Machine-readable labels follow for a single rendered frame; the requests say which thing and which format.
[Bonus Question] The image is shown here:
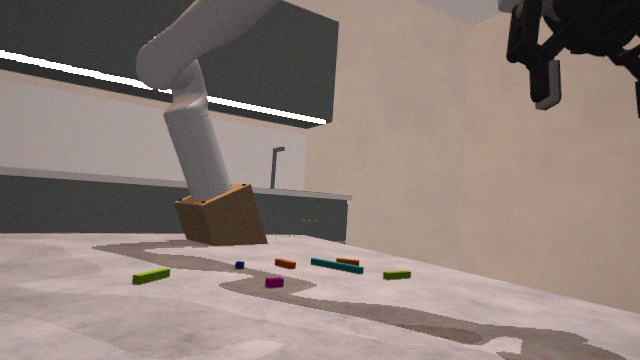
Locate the small magenta block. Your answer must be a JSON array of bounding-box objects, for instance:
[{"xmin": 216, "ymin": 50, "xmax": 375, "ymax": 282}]
[{"xmin": 265, "ymin": 277, "xmax": 284, "ymax": 288}]

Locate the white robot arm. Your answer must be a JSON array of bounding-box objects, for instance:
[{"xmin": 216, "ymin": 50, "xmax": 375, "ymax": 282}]
[{"xmin": 136, "ymin": 0, "xmax": 281, "ymax": 200}]

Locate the lime green rod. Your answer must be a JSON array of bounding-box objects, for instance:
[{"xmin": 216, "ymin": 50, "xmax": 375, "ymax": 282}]
[
  {"xmin": 132, "ymin": 268, "xmax": 170, "ymax": 285},
  {"xmin": 383, "ymin": 270, "xmax": 411, "ymax": 280}
]

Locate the turquoise rod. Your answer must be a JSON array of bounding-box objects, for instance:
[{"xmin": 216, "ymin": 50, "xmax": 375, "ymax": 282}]
[{"xmin": 311, "ymin": 258, "xmax": 364, "ymax": 274}]

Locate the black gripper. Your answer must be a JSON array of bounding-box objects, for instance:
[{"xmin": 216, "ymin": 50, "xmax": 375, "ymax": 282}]
[{"xmin": 506, "ymin": 0, "xmax": 640, "ymax": 119}]

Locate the orange rod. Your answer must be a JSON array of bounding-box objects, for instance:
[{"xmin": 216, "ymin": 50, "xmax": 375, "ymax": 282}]
[
  {"xmin": 336, "ymin": 258, "xmax": 359, "ymax": 266},
  {"xmin": 275, "ymin": 259, "xmax": 296, "ymax": 269}
]

